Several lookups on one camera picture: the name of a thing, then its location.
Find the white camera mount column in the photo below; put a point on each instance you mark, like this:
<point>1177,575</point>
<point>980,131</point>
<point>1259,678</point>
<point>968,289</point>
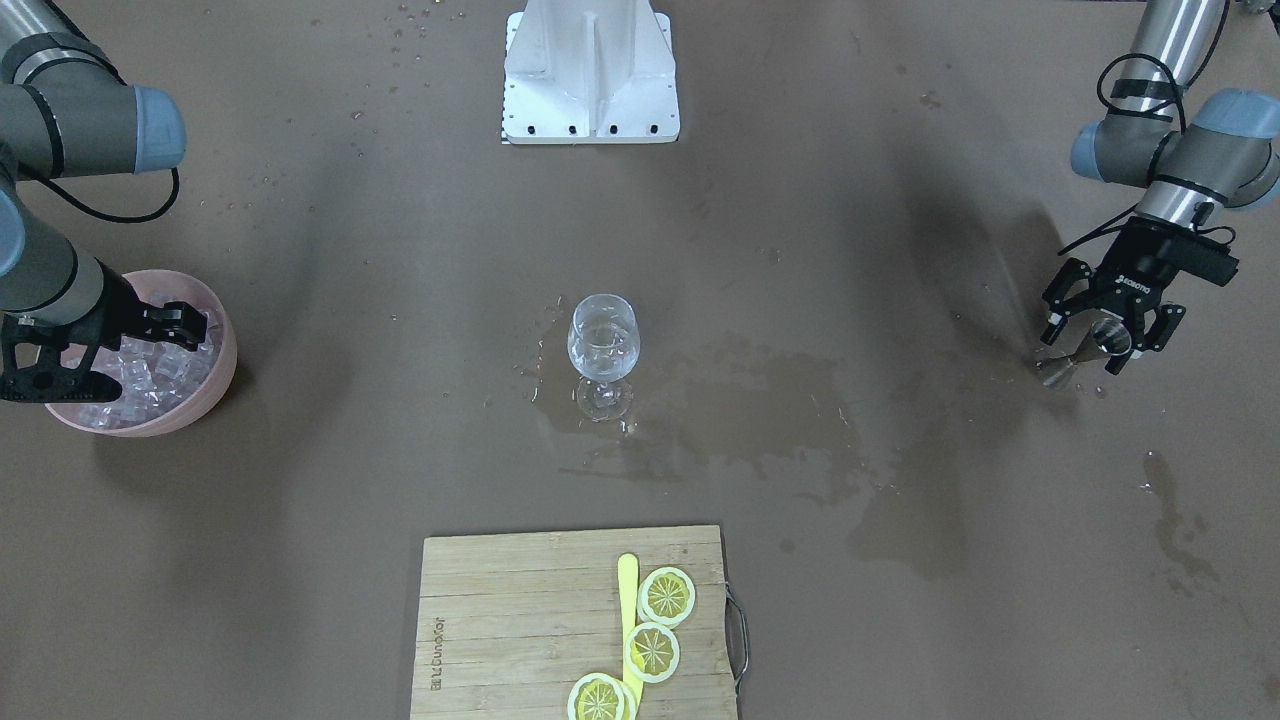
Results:
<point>579,72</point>

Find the steel double jigger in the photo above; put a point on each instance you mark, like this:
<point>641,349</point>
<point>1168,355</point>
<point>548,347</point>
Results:
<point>1106,338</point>

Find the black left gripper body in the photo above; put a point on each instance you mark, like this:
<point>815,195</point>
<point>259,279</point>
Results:
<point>1135,271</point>

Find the bamboo cutting board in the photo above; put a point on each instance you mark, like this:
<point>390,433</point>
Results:
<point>508,622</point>

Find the yellow plastic strip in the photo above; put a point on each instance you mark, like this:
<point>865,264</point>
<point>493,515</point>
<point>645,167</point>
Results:
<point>628,583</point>

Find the middle lemon slice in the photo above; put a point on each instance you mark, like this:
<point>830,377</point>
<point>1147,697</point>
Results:
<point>651,653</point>

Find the lemon slice near handle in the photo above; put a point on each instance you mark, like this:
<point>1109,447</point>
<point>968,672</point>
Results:
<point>666,596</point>

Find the clear wine glass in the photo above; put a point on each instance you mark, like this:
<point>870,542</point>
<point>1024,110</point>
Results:
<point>603,344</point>

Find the pink bowl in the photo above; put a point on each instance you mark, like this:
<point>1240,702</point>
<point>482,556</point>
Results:
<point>164,387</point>

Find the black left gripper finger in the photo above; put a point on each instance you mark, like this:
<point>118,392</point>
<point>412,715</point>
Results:
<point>1148,330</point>
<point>1065,296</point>

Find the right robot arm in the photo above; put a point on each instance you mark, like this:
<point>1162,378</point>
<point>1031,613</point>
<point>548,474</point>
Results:
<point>67,112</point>

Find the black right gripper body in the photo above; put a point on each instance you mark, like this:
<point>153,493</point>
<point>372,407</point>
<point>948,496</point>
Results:
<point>124,314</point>

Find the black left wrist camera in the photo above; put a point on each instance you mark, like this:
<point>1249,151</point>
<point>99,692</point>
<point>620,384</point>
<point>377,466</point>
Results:
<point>1205,259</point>

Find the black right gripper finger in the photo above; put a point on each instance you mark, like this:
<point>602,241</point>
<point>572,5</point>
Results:
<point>176,323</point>

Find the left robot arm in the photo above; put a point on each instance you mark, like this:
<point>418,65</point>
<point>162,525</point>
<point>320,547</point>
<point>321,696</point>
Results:
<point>1189,167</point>

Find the far lemon slice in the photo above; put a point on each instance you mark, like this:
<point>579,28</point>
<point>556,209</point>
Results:
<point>599,696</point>

